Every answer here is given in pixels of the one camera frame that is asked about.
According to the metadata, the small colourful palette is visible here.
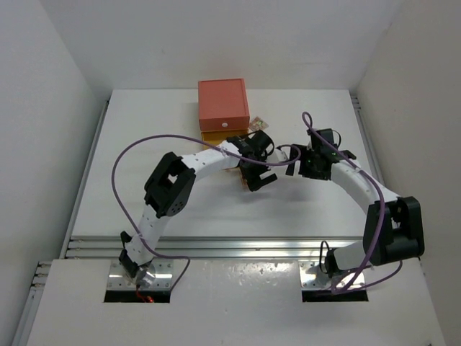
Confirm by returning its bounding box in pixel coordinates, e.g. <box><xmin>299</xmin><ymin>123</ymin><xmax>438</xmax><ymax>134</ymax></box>
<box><xmin>249</xmin><ymin>117</ymin><xmax>269</xmax><ymax>132</ymax></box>

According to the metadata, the small square copper palette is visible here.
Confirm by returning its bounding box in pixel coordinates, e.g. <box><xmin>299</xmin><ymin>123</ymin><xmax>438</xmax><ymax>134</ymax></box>
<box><xmin>239</xmin><ymin>171</ymin><xmax>249</xmax><ymax>191</ymax></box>

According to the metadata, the yellow drawer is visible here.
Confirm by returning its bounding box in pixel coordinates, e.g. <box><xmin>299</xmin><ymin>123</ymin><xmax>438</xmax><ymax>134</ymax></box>
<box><xmin>201</xmin><ymin>128</ymin><xmax>249</xmax><ymax>146</ymax></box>

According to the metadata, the orange drawer organizer box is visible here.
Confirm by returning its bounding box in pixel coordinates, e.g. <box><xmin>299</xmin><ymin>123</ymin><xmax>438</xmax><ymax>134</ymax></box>
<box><xmin>198</xmin><ymin>79</ymin><xmax>250</xmax><ymax>132</ymax></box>

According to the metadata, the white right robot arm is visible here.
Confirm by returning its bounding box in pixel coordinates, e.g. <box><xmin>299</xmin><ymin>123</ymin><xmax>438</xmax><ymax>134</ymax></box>
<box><xmin>286</xmin><ymin>129</ymin><xmax>425</xmax><ymax>278</ymax></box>

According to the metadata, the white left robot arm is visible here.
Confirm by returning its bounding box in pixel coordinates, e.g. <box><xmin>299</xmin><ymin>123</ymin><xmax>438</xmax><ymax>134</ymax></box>
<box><xmin>119</xmin><ymin>130</ymin><xmax>287</xmax><ymax>279</ymax></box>

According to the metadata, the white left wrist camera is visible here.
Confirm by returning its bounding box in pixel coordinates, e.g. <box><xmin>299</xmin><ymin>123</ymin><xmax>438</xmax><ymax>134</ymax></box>
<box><xmin>267</xmin><ymin>148</ymin><xmax>289</xmax><ymax>167</ymax></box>

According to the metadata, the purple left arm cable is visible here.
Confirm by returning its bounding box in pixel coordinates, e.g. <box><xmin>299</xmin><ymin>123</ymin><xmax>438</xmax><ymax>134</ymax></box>
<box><xmin>112</xmin><ymin>134</ymin><xmax>302</xmax><ymax>289</ymax></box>

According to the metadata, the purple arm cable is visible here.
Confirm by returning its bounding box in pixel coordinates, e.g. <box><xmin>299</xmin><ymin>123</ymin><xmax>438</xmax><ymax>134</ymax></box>
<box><xmin>300</xmin><ymin>111</ymin><xmax>403</xmax><ymax>293</ymax></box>
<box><xmin>112</xmin><ymin>134</ymin><xmax>302</xmax><ymax>289</ymax></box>

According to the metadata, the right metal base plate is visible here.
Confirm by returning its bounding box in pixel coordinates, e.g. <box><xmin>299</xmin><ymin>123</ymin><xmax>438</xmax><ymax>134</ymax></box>
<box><xmin>298</xmin><ymin>259</ymin><xmax>355</xmax><ymax>292</ymax></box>

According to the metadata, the metal base plate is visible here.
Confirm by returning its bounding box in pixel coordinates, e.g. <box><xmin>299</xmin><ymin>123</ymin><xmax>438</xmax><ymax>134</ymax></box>
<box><xmin>298</xmin><ymin>259</ymin><xmax>355</xmax><ymax>292</ymax></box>
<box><xmin>107</xmin><ymin>258</ymin><xmax>174</xmax><ymax>292</ymax></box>

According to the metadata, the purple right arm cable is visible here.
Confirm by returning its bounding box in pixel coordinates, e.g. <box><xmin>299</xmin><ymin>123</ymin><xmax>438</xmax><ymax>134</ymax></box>
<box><xmin>300</xmin><ymin>111</ymin><xmax>403</xmax><ymax>293</ymax></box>

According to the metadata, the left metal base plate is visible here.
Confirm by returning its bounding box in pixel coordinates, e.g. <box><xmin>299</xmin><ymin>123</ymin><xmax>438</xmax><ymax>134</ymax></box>
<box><xmin>107</xmin><ymin>258</ymin><xmax>174</xmax><ymax>292</ymax></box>

